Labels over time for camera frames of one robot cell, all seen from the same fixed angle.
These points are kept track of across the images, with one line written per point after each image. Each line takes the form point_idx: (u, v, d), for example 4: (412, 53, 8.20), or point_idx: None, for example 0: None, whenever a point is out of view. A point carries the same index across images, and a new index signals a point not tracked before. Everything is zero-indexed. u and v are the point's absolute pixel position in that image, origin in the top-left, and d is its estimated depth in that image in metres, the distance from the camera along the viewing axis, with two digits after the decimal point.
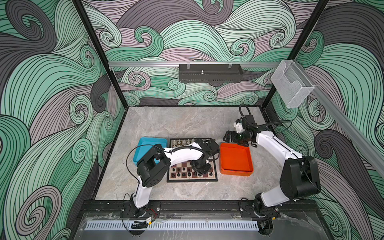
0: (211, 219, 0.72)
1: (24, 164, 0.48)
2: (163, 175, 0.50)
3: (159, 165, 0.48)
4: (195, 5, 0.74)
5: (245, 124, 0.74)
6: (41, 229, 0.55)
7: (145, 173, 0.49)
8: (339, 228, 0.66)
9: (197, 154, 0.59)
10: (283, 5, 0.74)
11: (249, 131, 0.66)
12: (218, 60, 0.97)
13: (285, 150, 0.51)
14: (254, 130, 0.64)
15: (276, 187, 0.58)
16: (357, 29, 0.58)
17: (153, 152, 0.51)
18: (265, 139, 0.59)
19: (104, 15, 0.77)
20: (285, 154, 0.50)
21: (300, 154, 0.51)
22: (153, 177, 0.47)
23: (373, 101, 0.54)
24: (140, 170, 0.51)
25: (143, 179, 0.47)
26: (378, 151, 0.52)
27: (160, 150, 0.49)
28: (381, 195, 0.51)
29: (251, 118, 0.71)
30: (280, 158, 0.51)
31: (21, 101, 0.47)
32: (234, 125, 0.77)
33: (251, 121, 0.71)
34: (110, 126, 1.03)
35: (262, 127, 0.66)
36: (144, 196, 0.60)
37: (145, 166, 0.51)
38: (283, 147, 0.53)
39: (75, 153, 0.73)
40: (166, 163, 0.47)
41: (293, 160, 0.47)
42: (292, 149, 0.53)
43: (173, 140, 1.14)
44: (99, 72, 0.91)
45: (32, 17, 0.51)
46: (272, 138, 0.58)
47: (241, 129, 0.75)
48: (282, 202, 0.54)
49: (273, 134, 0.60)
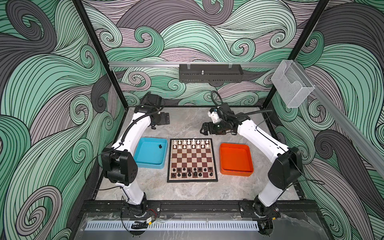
0: (211, 219, 0.73)
1: (24, 164, 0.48)
2: (133, 162, 0.48)
3: (123, 163, 0.45)
4: (195, 5, 0.74)
5: (222, 113, 0.68)
6: (41, 230, 0.55)
7: (119, 175, 0.47)
8: (338, 228, 0.66)
9: (144, 122, 0.56)
10: (283, 5, 0.74)
11: (227, 121, 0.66)
12: (218, 60, 0.97)
13: (269, 143, 0.50)
14: (234, 120, 0.60)
15: (268, 183, 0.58)
16: (357, 29, 0.59)
17: (108, 160, 0.46)
18: (248, 130, 0.56)
19: (104, 15, 0.77)
20: (270, 147, 0.49)
21: (285, 146, 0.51)
22: (128, 172, 0.46)
23: (373, 101, 0.54)
24: (113, 176, 0.48)
25: (122, 181, 0.48)
26: (377, 151, 0.52)
27: (111, 152, 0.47)
28: (381, 195, 0.51)
29: (226, 106, 0.66)
30: (264, 148, 0.52)
31: (21, 101, 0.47)
32: (209, 115, 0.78)
33: (226, 110, 0.66)
34: (110, 126, 1.03)
35: (243, 117, 0.61)
36: (135, 192, 0.60)
37: (114, 169, 0.48)
38: (267, 139, 0.52)
39: (75, 153, 0.73)
40: (126, 156, 0.45)
41: (282, 157, 0.46)
42: (275, 141, 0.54)
43: (173, 140, 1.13)
44: (99, 72, 0.91)
45: (32, 17, 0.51)
46: (255, 129, 0.55)
47: (216, 119, 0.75)
48: (279, 196, 0.55)
49: (255, 125, 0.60)
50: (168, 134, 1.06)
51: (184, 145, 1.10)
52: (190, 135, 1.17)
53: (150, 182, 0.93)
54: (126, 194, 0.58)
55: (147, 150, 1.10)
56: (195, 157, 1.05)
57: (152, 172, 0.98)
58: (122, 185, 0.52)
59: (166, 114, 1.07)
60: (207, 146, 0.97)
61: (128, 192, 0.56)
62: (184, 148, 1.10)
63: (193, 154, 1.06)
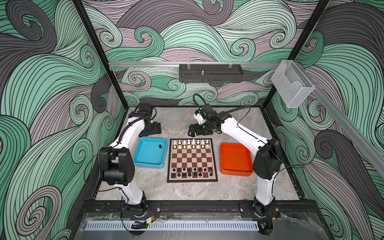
0: (211, 219, 0.72)
1: (24, 164, 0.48)
2: (131, 161, 0.49)
3: (122, 160, 0.46)
4: (195, 5, 0.74)
5: (205, 114, 0.70)
6: (41, 230, 0.55)
7: (118, 175, 0.47)
8: (338, 228, 0.66)
9: (139, 124, 0.59)
10: (283, 5, 0.74)
11: (211, 121, 0.65)
12: (218, 60, 0.97)
13: (250, 137, 0.54)
14: (216, 119, 0.62)
15: (258, 179, 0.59)
16: (357, 29, 0.59)
17: (106, 159, 0.46)
18: (230, 127, 0.59)
19: (104, 15, 0.77)
20: (252, 141, 0.53)
21: (265, 139, 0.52)
22: (126, 171, 0.47)
23: (373, 101, 0.54)
24: (111, 177, 0.47)
25: (121, 181, 0.48)
26: (377, 151, 0.52)
27: (109, 151, 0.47)
28: (381, 195, 0.51)
29: (208, 106, 0.69)
30: (246, 144, 0.55)
31: (21, 101, 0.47)
32: (195, 117, 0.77)
33: (209, 110, 0.68)
34: (110, 126, 1.03)
35: (225, 115, 0.64)
36: (135, 192, 0.60)
37: (111, 171, 0.48)
38: (248, 133, 0.55)
39: (75, 153, 0.73)
40: (124, 152, 0.46)
41: (262, 149, 0.49)
42: (257, 135, 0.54)
43: (173, 140, 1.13)
44: (99, 72, 0.91)
45: (32, 17, 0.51)
46: (237, 125, 0.59)
47: (202, 120, 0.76)
48: (271, 189, 0.58)
49: (237, 122, 0.60)
50: (168, 134, 1.06)
51: (184, 145, 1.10)
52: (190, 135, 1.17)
53: (150, 182, 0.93)
54: (125, 195, 0.58)
55: (147, 149, 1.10)
56: (195, 157, 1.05)
57: (152, 172, 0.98)
58: (120, 187, 0.52)
59: (158, 123, 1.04)
60: (207, 146, 0.97)
61: (128, 193, 0.56)
62: (184, 148, 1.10)
63: (193, 154, 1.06)
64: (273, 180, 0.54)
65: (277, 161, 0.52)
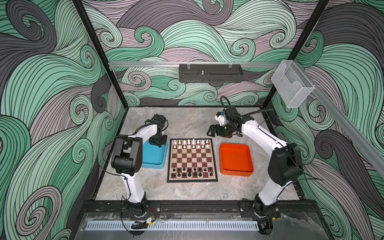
0: (211, 219, 0.72)
1: (24, 164, 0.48)
2: (142, 153, 0.54)
3: (135, 147, 0.51)
4: (195, 5, 0.74)
5: (229, 115, 0.74)
6: (41, 229, 0.55)
7: (126, 164, 0.51)
8: (338, 228, 0.66)
9: (155, 127, 0.68)
10: (283, 5, 0.74)
11: (233, 121, 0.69)
12: (219, 60, 0.97)
13: (268, 138, 0.54)
14: (239, 121, 0.65)
15: (268, 180, 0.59)
16: (357, 29, 0.59)
17: (120, 143, 0.52)
18: (251, 129, 0.60)
19: (104, 15, 0.77)
20: (271, 144, 0.52)
21: (284, 142, 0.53)
22: (136, 158, 0.51)
23: (373, 101, 0.54)
24: (119, 164, 0.51)
25: (128, 170, 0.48)
26: (378, 151, 0.52)
27: (125, 138, 0.55)
28: (380, 194, 0.52)
29: (233, 110, 0.71)
30: (264, 144, 0.54)
31: (21, 101, 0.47)
32: (216, 118, 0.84)
33: (233, 112, 0.71)
34: (110, 126, 1.03)
35: (246, 117, 0.66)
36: (137, 189, 0.62)
37: (122, 158, 0.51)
38: (267, 135, 0.55)
39: (75, 153, 0.73)
40: (138, 141, 0.52)
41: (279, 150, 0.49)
42: (277, 138, 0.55)
43: (173, 140, 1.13)
44: (99, 73, 0.91)
45: (32, 17, 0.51)
46: (257, 127, 0.59)
47: (222, 121, 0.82)
48: (279, 194, 0.56)
49: (257, 124, 0.61)
50: (168, 134, 1.06)
51: (184, 145, 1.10)
52: (190, 135, 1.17)
53: (150, 182, 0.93)
54: (129, 189, 0.59)
55: (148, 148, 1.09)
56: (195, 157, 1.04)
57: (152, 172, 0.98)
58: (127, 176, 0.54)
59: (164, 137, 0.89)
60: (207, 146, 0.97)
61: (132, 186, 0.58)
62: (184, 148, 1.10)
63: (193, 154, 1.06)
64: (284, 187, 0.49)
65: (293, 168, 0.49)
